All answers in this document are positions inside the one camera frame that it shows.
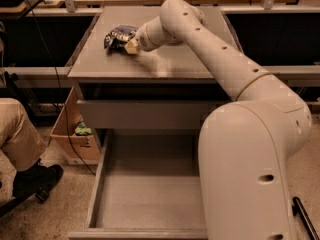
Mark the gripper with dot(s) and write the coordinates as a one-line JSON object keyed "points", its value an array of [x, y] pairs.
{"points": [[141, 40]]}

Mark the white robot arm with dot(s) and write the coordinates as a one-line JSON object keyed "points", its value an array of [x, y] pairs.
{"points": [[243, 145]]}

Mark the grey drawer cabinet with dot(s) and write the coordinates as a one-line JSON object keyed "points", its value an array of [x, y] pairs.
{"points": [[170, 73]]}

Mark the closed grey top drawer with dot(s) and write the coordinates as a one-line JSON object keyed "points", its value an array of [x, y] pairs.
{"points": [[151, 114]]}

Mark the open grey middle drawer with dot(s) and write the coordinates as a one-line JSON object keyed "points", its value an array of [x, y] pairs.
{"points": [[147, 187]]}

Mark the green toy in box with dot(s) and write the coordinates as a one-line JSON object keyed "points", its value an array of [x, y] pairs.
{"points": [[82, 130]]}

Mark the cardboard box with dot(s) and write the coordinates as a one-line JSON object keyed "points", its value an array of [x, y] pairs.
{"points": [[77, 149]]}

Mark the person leg beige trousers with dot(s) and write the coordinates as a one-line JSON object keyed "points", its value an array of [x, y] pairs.
{"points": [[19, 139]]}

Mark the black shoe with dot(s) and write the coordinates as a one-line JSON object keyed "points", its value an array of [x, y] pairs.
{"points": [[35, 178]]}

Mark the black office chair base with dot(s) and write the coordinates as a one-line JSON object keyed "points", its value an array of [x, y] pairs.
{"points": [[41, 194]]}

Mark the black wheeled stand leg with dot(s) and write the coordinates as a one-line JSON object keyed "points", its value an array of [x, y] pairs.
{"points": [[298, 209]]}

